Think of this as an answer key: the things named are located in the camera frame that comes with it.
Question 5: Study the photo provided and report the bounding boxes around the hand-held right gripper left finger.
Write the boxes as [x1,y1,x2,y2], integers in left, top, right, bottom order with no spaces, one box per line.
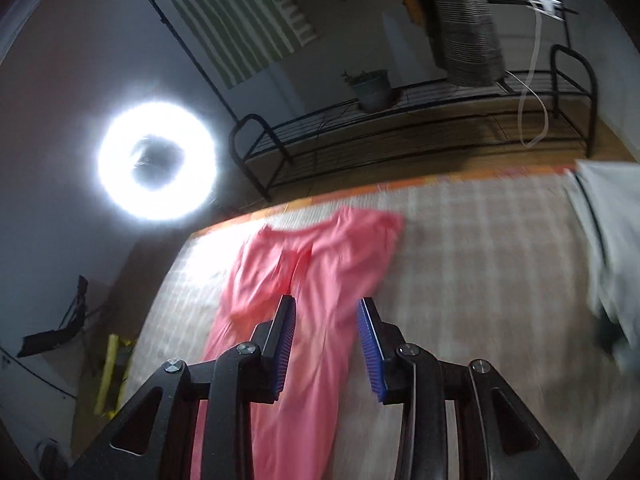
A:
[65,294,298,480]

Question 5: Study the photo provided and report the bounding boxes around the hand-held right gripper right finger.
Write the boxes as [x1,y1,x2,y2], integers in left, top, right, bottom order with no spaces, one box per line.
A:
[356,297,581,480]

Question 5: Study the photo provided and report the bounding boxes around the pink pants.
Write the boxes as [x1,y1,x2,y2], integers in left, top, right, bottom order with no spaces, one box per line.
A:
[190,207,406,480]

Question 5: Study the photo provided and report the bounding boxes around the black metal clothes rack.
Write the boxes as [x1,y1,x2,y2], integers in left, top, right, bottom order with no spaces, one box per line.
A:
[120,0,598,203]

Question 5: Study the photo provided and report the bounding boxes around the plaid beige blanket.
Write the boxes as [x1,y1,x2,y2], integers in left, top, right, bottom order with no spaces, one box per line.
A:
[115,162,640,480]

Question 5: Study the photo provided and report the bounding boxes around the yellow plastic object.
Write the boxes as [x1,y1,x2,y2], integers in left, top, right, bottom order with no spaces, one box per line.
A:
[95,335,136,416]

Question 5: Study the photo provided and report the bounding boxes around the black folded garment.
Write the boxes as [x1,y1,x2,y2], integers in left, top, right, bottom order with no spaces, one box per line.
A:
[595,310,626,356]

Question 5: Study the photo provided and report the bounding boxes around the black folding stand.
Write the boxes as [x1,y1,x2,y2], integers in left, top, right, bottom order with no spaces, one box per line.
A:
[17,275,111,358]

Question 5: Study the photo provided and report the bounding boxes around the potted plant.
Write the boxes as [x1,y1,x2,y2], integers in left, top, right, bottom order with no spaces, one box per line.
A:
[341,69,402,113]

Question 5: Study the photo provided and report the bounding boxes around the light grey folded garment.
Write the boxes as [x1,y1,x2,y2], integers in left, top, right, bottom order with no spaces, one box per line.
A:
[565,159,640,376]

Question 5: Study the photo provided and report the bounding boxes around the grey plaid coat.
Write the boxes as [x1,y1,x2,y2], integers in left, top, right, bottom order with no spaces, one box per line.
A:
[420,0,508,88]

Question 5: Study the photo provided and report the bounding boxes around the ring light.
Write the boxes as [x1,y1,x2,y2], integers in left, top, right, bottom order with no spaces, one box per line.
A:
[97,101,218,221]

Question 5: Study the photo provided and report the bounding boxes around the green striped wall cloth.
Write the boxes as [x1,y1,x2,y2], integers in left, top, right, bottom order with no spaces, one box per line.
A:
[135,0,321,91]

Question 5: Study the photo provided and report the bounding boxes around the white lamp cable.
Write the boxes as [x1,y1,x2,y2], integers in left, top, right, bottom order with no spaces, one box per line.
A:
[505,7,551,148]

